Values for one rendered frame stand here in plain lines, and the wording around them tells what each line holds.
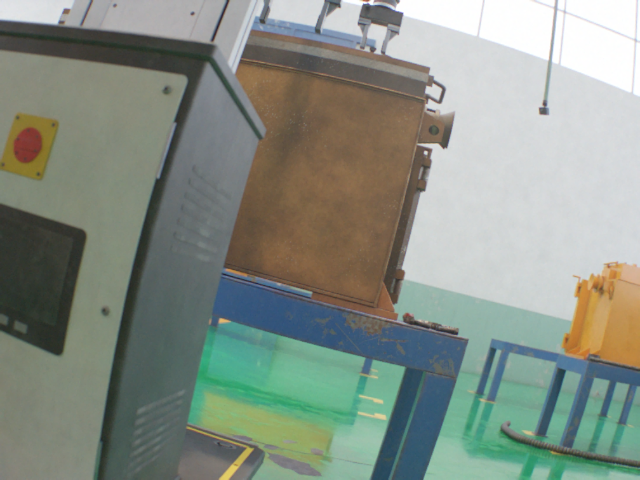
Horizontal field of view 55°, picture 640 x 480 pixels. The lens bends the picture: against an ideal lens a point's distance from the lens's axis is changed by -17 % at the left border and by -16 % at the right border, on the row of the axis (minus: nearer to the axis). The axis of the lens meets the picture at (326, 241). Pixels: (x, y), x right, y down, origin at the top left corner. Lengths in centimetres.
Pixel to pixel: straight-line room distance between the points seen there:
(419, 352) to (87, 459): 117
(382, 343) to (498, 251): 970
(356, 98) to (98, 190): 139
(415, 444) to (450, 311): 949
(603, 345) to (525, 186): 710
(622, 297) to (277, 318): 342
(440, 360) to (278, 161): 68
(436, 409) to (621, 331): 321
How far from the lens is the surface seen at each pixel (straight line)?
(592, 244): 1184
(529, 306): 1144
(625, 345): 482
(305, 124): 193
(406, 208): 245
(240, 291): 170
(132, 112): 63
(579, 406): 449
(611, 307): 475
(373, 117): 193
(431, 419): 170
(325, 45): 208
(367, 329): 167
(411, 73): 205
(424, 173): 251
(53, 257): 63
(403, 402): 238
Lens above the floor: 65
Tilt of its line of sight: 4 degrees up
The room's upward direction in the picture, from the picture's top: 15 degrees clockwise
